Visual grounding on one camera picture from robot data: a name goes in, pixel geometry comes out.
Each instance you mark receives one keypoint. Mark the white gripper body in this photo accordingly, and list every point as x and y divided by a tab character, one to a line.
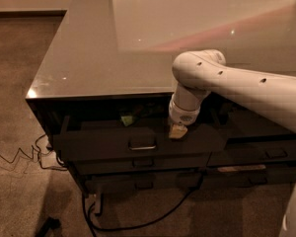
184	117

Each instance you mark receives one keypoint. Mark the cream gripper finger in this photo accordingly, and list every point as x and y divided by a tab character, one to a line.
177	130

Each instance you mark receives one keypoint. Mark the drawer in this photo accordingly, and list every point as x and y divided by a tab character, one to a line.
182	179
142	164
244	179
110	139
248	124
254	153

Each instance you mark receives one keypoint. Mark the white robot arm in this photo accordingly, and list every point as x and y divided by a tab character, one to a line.
200	73

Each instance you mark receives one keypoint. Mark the green snack bag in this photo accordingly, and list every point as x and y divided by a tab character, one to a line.
132	114

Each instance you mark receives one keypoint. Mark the dark counter cabinet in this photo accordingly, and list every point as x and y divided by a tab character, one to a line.
109	54

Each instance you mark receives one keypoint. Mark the black floor stand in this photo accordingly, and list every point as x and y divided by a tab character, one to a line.
50	228

